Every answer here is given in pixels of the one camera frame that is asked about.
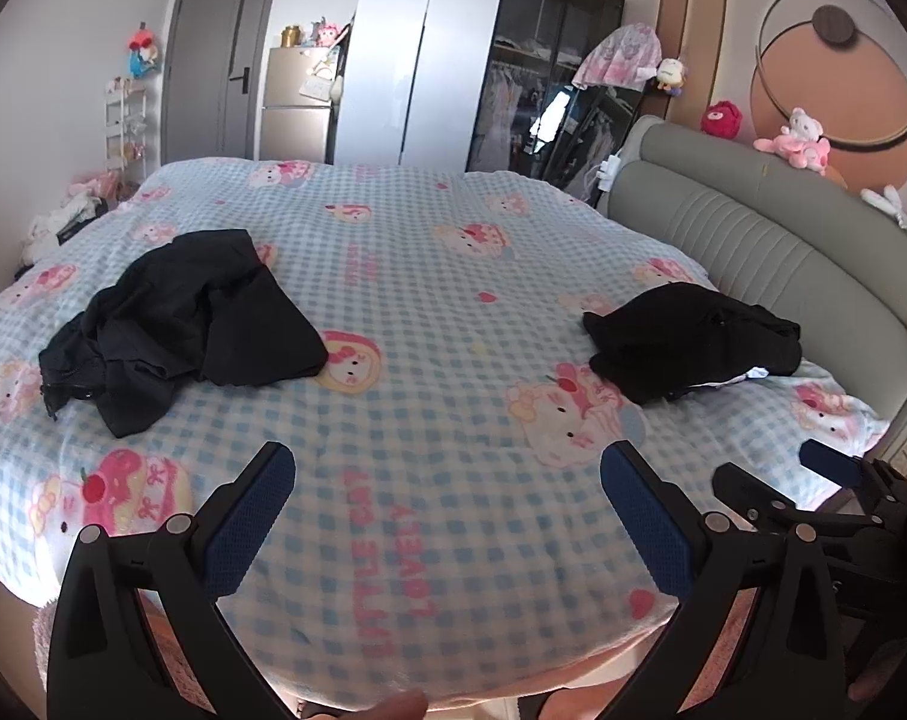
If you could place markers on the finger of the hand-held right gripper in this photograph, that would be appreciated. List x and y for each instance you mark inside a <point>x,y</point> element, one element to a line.
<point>746,491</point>
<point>828,459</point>

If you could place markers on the red and blue plush toy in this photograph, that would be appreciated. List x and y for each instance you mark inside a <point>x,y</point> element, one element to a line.
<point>142,51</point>

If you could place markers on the white wardrobe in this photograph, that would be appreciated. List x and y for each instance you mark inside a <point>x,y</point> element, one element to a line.
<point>423,52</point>

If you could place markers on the pink and white cat plush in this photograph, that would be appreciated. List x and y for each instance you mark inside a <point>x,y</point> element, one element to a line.
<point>798,139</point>

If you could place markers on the pink fluffy bed sheet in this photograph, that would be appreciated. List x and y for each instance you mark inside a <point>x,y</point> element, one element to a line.
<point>45,645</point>

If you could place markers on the white shelf rack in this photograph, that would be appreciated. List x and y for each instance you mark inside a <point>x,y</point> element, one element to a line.
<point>123,127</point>

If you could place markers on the gold jar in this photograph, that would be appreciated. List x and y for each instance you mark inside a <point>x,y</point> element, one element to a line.
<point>290,36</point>

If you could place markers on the pile of plush toys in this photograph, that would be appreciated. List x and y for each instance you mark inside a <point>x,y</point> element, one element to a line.
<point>78,202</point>

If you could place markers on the grey door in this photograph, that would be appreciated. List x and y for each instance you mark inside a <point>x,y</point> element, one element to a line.
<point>213,67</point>

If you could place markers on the grey padded headboard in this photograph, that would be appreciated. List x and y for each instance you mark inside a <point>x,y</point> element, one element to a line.
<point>761,240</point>

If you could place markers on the white paper note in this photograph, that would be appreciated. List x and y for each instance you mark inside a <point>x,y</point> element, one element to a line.
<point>318,84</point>

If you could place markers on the white rabbit plush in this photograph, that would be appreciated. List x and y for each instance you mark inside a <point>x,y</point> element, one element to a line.
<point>892,202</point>

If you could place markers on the small pink plush toy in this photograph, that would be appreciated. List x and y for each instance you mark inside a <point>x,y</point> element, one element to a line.
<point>327,31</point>

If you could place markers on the white and yellow plush toy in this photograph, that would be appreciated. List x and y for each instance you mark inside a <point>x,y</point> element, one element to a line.
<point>669,73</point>

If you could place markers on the white wall plug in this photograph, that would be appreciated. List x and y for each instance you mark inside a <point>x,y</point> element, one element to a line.
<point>611,165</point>

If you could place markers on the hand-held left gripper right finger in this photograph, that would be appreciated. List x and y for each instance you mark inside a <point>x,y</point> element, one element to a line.
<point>648,525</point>

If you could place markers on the round brown wall disc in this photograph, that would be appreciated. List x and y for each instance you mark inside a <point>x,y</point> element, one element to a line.
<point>834,24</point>

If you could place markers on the beige refrigerator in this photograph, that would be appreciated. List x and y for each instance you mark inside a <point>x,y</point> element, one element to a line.
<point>292,120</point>

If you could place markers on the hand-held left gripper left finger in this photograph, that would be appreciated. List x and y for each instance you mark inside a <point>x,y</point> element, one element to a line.
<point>247,525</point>

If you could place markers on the folded black garment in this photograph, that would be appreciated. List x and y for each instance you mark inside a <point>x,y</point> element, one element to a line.
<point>686,337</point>

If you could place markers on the black zip jacket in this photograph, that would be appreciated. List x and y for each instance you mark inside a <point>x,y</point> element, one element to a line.
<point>198,315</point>

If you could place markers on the blue checked cartoon blanket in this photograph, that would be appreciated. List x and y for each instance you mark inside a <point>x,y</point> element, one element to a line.
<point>438,277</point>

